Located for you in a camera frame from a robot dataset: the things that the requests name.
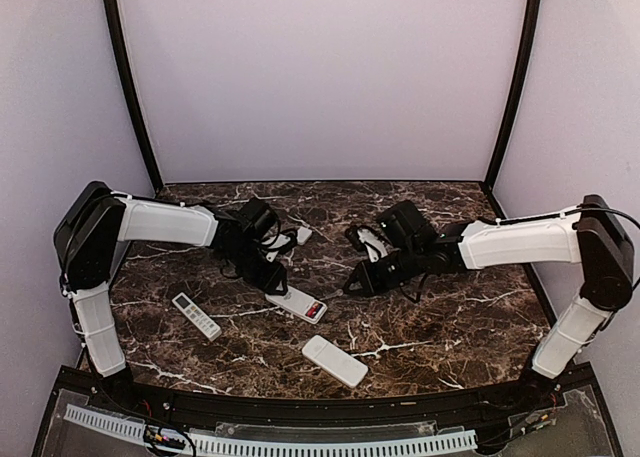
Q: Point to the black right corner post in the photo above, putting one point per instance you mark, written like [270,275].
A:
[521,65]

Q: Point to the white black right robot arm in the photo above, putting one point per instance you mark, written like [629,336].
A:
[406,246]

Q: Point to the black corner post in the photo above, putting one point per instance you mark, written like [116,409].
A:
[521,65]
[126,78]

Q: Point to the white battery cover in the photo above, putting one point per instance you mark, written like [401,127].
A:
[302,235]

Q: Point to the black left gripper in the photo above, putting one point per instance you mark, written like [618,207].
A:
[269,281]

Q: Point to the small white buttoned remote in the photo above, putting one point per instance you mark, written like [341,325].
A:
[206,325]

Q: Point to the black front rail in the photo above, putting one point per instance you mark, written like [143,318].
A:
[478,405]

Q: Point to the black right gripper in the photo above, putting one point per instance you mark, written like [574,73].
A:
[370,281]

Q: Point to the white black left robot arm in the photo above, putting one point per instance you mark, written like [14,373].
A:
[86,239]

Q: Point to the white TCL remote control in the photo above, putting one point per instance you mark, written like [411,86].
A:
[296,303]

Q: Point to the white remote face down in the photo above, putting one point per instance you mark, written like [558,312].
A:
[340,365]

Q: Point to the black left corner post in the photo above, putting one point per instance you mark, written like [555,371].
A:
[126,78]

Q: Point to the white slotted cable duct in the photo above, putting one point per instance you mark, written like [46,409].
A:
[248,440]

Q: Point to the red blue battery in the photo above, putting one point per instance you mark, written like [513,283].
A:
[314,309]

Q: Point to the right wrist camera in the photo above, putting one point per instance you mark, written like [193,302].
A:
[365,239]

